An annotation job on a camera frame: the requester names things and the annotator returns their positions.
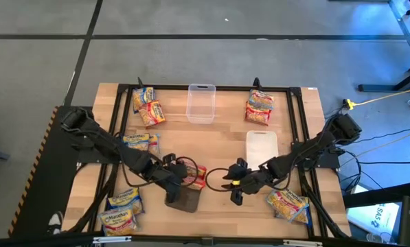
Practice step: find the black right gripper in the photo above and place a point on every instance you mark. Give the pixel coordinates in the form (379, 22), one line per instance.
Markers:
(254, 182)

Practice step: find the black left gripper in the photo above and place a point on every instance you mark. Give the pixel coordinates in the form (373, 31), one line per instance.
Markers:
(170, 175)

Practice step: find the smoky dark plastic bin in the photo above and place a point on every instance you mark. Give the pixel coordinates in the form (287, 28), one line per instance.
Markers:
(189, 202)

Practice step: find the white plastic bin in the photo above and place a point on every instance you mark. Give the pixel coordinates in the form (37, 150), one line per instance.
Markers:
(261, 147)

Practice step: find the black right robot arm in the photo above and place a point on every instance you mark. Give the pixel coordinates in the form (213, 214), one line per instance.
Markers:
(311, 147)

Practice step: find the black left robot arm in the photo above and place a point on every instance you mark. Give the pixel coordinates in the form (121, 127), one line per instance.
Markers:
(105, 140)

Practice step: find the clear plastic bin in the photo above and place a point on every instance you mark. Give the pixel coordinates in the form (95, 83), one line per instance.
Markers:
(201, 103)

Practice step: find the person's foot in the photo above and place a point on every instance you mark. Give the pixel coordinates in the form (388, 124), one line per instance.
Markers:
(56, 223)

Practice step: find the black hazard-striped floor mat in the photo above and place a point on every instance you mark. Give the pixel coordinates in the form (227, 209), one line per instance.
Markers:
(36, 192)

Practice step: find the white printed box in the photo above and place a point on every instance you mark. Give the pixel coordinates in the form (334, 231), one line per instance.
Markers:
(376, 216)

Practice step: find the black furniture bar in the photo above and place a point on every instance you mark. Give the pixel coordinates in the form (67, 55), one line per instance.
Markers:
(379, 197)

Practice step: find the black desk leg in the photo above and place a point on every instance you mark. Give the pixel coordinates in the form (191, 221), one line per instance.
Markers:
(379, 88)

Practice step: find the silver aluminium bracket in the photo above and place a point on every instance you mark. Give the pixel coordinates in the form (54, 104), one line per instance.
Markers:
(112, 239)
(302, 243)

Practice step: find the grey desk frame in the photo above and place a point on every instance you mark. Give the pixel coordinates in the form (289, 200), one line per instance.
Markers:
(402, 27)

